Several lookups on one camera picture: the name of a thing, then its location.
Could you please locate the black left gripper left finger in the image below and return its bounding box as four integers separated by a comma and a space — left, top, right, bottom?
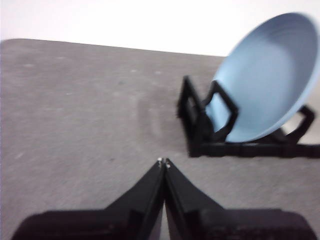
11, 157, 166, 240

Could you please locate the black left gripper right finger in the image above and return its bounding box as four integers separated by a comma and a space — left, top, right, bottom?
164, 157, 316, 240

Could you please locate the blue round plate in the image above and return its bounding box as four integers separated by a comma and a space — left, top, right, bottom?
213, 11, 318, 144

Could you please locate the black plate rack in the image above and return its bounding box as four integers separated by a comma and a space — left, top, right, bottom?
176, 74, 320, 159

